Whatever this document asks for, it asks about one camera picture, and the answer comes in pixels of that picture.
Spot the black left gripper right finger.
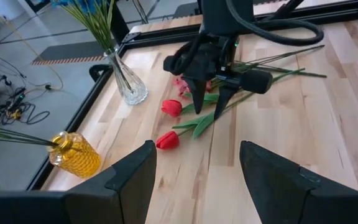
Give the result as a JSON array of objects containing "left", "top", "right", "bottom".
[{"left": 239, "top": 140, "right": 358, "bottom": 224}]

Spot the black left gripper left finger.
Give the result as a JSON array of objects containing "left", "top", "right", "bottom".
[{"left": 63, "top": 139, "right": 157, "bottom": 224}]

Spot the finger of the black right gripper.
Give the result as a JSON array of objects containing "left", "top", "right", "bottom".
[
  {"left": 183, "top": 77, "right": 208, "bottom": 115},
  {"left": 213, "top": 84, "right": 241, "bottom": 121}
]

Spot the red artificial tulip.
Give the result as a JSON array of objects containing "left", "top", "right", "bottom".
[
  {"left": 155, "top": 68, "right": 306, "bottom": 151},
  {"left": 160, "top": 62, "right": 328, "bottom": 118}
]

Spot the blue artificial flower bunch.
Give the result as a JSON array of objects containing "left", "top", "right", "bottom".
[{"left": 50, "top": 0, "right": 119, "bottom": 57}]

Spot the yellow glass vase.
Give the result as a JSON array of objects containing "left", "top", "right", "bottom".
[{"left": 47, "top": 131, "right": 101, "bottom": 179}]

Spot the clear glass vase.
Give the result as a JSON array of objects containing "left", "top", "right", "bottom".
[{"left": 104, "top": 49, "right": 149, "bottom": 106}]

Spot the black hazard-striped floor plate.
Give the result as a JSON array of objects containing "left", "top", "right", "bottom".
[{"left": 31, "top": 40, "right": 106, "bottom": 67}]

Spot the yellow power plug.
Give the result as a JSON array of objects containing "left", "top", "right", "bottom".
[{"left": 9, "top": 108, "right": 23, "bottom": 121}]

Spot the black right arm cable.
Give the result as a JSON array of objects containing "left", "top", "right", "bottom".
[{"left": 225, "top": 0, "right": 325, "bottom": 47}]

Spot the black aluminium table frame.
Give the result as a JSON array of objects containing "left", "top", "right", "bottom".
[{"left": 26, "top": 0, "right": 358, "bottom": 191}]

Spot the black floor cable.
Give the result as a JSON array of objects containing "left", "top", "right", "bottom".
[{"left": 0, "top": 90, "right": 52, "bottom": 126}]

